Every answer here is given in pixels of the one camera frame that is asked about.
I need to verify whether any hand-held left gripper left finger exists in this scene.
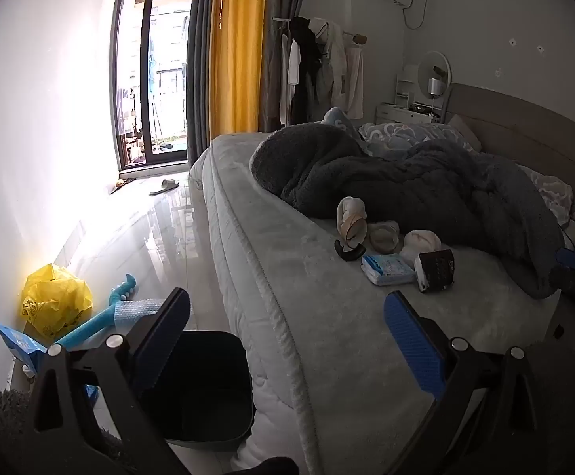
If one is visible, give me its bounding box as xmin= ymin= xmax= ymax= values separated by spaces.
xmin=24 ymin=287 xmax=192 ymax=462

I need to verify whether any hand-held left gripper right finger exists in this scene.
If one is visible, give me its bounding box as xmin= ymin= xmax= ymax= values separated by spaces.
xmin=381 ymin=291 xmax=575 ymax=475

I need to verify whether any black trash bin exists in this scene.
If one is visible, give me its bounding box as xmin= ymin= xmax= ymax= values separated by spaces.
xmin=134 ymin=331 xmax=255 ymax=452

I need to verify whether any blue white tissue pack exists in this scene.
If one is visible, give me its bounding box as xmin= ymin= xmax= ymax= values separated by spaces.
xmin=360 ymin=253 xmax=417 ymax=287

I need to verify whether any white wad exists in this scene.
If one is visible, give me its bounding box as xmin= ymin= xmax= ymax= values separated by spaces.
xmin=403 ymin=230 xmax=442 ymax=264

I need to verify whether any small black curved item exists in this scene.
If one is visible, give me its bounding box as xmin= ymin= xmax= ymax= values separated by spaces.
xmin=334 ymin=239 xmax=367 ymax=262

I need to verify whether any cream white sock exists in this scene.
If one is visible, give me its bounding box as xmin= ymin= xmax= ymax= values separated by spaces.
xmin=336 ymin=196 xmax=368 ymax=249

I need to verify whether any bubble wrap sheet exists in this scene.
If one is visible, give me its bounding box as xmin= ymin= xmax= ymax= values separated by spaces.
xmin=111 ymin=298 xmax=168 ymax=331

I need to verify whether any light patterned bed sheet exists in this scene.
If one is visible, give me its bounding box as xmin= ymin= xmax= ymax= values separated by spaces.
xmin=515 ymin=162 xmax=575 ymax=227

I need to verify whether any teal dinosaur toy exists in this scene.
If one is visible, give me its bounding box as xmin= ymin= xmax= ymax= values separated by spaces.
xmin=54 ymin=272 xmax=138 ymax=350

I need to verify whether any grey bed mattress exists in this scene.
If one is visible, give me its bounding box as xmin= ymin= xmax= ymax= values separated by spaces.
xmin=188 ymin=131 xmax=575 ymax=475

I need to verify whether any yellow plastic bag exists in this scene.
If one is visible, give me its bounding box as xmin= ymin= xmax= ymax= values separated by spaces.
xmin=19 ymin=263 xmax=94 ymax=340

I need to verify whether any grey bed headboard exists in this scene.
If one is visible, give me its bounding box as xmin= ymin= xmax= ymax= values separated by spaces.
xmin=443 ymin=82 xmax=575 ymax=226

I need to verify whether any grey slipper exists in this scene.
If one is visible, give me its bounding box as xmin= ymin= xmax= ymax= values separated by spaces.
xmin=148 ymin=179 xmax=181 ymax=197

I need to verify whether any dark grey fleece blanket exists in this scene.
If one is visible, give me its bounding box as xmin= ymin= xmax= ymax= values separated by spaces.
xmin=250 ymin=123 xmax=566 ymax=300

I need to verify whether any blue paper package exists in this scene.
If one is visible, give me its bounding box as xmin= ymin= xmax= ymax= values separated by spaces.
xmin=0 ymin=319 xmax=49 ymax=363

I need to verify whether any grey pillow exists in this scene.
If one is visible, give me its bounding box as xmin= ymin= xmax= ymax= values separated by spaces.
xmin=446 ymin=114 xmax=482 ymax=153

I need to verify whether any grey fluffy cloth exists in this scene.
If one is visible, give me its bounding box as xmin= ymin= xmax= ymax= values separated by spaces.
xmin=0 ymin=388 xmax=125 ymax=475

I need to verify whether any blue patterned duvet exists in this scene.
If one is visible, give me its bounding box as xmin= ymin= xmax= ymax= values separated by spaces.
xmin=320 ymin=106 xmax=482 ymax=160

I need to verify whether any grey table lamp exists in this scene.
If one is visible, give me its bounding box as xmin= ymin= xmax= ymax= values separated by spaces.
xmin=426 ymin=77 xmax=443 ymax=118

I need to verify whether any white dressing table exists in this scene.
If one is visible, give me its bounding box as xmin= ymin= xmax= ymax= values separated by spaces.
xmin=375 ymin=102 xmax=443 ymax=126

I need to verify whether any round white mirror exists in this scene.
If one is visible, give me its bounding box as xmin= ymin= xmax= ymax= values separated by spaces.
xmin=417 ymin=50 xmax=452 ymax=98

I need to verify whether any white desktop shelf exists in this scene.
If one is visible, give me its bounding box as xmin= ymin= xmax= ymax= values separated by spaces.
xmin=395 ymin=64 xmax=420 ymax=108

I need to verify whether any black framed glass door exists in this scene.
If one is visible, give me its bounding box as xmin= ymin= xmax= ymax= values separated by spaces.
xmin=111 ymin=0 xmax=200 ymax=167

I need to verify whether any pale hanging towel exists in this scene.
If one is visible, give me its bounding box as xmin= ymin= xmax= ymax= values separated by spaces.
xmin=344 ymin=44 xmax=366 ymax=116

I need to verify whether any dark grey curtain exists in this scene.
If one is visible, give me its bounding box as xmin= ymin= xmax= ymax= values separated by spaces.
xmin=185 ymin=0 xmax=220 ymax=160

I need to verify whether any yellow curtain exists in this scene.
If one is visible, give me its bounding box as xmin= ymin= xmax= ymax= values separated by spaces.
xmin=208 ymin=0 xmax=269 ymax=135

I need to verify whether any black hanging garment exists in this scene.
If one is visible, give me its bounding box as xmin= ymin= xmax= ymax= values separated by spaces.
xmin=289 ymin=16 xmax=329 ymax=125

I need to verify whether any white hanging shirt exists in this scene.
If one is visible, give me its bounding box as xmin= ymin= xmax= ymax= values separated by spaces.
xmin=286 ymin=38 xmax=302 ymax=89

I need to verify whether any white hanging jacket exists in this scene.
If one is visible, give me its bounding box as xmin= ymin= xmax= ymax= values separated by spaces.
xmin=309 ymin=17 xmax=348 ymax=110

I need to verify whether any light grey curtain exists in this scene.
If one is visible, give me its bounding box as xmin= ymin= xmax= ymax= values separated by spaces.
xmin=257 ymin=0 xmax=314 ymax=133

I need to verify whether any air conditioner cable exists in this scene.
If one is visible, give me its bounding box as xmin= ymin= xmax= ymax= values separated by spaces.
xmin=400 ymin=0 xmax=433 ymax=31

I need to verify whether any clothes rack rail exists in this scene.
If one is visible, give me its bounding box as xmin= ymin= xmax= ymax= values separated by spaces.
xmin=272 ymin=16 xmax=368 ymax=46

